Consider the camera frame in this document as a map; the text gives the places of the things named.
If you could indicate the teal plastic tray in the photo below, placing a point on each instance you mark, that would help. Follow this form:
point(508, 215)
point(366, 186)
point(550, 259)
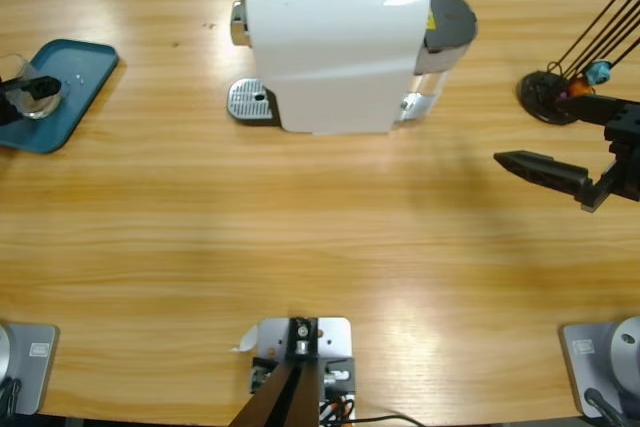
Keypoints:
point(90, 67)

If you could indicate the clear drinking glass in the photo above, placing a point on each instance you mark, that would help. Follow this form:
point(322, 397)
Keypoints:
point(45, 109)

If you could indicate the dark camera post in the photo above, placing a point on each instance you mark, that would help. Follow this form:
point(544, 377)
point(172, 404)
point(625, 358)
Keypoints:
point(295, 397)

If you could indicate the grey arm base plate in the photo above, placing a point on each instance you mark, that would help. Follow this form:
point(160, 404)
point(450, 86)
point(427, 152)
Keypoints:
point(585, 367)
point(35, 372)

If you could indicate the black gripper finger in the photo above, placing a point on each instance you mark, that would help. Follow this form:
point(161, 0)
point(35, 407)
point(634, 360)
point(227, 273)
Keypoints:
point(40, 87)

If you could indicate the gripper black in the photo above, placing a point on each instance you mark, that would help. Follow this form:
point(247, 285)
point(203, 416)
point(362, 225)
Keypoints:
point(625, 157)

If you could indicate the white coffee machine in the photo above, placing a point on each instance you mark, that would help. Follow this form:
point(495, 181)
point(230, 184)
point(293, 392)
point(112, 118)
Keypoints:
point(330, 62)

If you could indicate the black capsule holder with rods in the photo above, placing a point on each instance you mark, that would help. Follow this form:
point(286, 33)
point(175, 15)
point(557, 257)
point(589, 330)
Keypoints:
point(537, 89)

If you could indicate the yellow warning sticker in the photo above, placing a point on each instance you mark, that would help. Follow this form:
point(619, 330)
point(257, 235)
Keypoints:
point(429, 22)

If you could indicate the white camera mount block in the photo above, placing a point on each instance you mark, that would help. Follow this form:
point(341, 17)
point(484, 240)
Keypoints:
point(335, 337)

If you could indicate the teal coffee capsule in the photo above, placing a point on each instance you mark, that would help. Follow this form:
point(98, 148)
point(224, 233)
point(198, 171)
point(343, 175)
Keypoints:
point(599, 71)

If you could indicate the white paper tag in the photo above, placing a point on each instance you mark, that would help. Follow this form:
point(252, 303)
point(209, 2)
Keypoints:
point(248, 339)

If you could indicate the orange coffee capsule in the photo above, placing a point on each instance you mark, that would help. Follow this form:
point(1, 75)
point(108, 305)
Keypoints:
point(577, 87)

